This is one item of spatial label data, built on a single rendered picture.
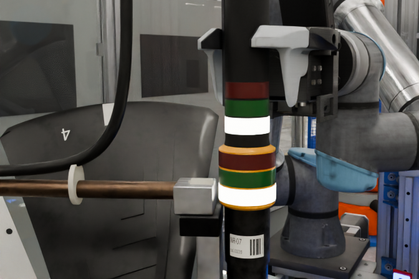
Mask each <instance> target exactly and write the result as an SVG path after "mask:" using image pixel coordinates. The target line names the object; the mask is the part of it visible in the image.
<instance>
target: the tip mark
mask: <svg viewBox="0 0 419 279"><path fill-rule="evenodd" d="M102 105H103V111H104V122H105V126H106V125H108V123H109V121H110V117H111V115H112V111H113V106H114V103H107V104H102Z"/></svg>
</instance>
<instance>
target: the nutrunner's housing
mask: <svg viewBox="0 0 419 279"><path fill-rule="evenodd" d="M224 248H225V261H226V263H227V279H268V263H269V262H270V207H269V208H267V209H262V210H234V209H229V208H227V207H224Z"/></svg>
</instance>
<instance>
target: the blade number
mask: <svg viewBox="0 0 419 279"><path fill-rule="evenodd" d="M54 128H55V133H56V137H57V142H58V146H59V147H61V146H65V145H68V144H72V143H77V142H78V141H77V135H76V130H75V123H74V122H73V123H68V124H65V125H61V126H56V127H54Z"/></svg>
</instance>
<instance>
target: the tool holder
mask: <svg viewBox="0 0 419 279"><path fill-rule="evenodd" d="M190 180H191V178H183V177H181V178H179V180H178V182H177V183H176V184H175V185H174V187H173V213H174V214H175V215H180V218H179V226H180V236H185V237H196V266H197V279H227V274H223V205H222V204H218V203H216V187H215V186H216V185H215V184H216V179H215V178H213V181H215V184H190V183H188V181H190ZM214 188H215V189H214ZM214 194H215V195H214ZM214 198H215V200H214Z"/></svg>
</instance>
